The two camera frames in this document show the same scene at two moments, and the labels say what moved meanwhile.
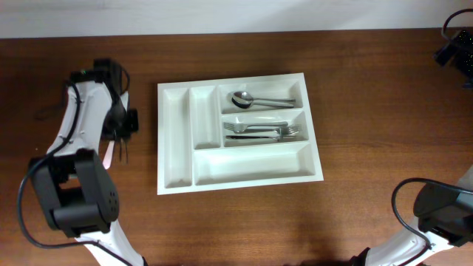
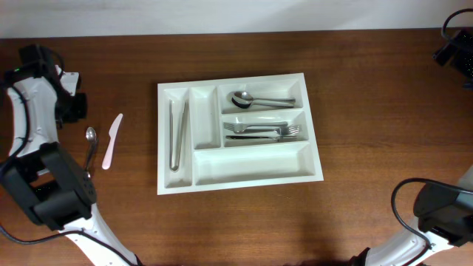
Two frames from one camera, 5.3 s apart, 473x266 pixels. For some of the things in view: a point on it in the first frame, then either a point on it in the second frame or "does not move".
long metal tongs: (121, 151) -> (171, 136)
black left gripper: (132, 127) -> (81, 109)
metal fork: (242, 127) does not move
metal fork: (284, 130) does not move
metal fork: (270, 137) does not move
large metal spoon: (245, 96) does not move
